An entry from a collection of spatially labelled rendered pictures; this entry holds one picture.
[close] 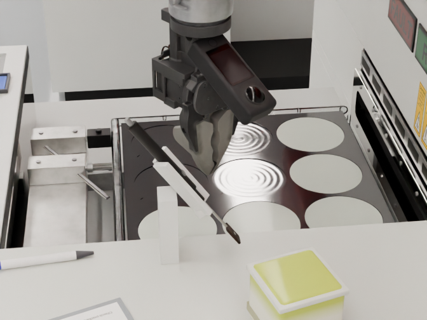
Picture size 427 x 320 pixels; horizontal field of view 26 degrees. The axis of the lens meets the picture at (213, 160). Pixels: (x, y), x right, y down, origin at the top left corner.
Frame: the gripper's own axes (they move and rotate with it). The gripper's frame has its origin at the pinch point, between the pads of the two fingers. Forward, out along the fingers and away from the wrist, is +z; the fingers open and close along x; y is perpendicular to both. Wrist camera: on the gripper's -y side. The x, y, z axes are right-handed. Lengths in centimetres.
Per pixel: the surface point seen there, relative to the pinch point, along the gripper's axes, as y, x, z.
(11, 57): 46.8, 0.5, 1.3
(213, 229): -2.4, 2.1, 7.4
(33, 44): 229, -111, 97
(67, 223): 13.4, 13.7, 9.3
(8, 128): 27.8, 12.8, 1.3
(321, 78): 31, -56, 18
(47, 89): 193, -93, 97
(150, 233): 2.3, 8.5, 7.4
